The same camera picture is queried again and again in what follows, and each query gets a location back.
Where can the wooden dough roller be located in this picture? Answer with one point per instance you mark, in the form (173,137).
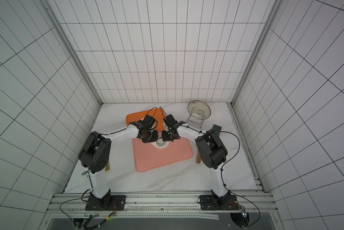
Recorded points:
(198,158)

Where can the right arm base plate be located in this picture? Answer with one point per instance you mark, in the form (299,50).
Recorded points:
(214,203)

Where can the white dough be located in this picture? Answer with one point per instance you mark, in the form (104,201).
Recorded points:
(154,144)

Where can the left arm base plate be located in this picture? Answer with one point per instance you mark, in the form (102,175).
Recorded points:
(107,203)

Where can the small round metal cutter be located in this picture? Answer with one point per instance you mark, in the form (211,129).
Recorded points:
(160,141)

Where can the aluminium mounting rail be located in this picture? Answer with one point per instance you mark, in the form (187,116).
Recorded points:
(246,210)

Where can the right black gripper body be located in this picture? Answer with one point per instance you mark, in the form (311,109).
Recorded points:
(168,135)

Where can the orange silicone mat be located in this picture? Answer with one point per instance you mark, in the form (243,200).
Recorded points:
(154,112)

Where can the green orange flour packet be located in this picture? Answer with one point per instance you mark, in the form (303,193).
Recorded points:
(107,167)

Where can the pink silicone mat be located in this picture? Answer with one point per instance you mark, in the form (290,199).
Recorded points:
(149,156)

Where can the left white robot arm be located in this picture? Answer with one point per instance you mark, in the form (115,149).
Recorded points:
(95,152)

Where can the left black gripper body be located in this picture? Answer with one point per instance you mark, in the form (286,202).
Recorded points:
(150,136)

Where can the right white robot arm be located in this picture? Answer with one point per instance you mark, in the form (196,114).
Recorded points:
(211,149)

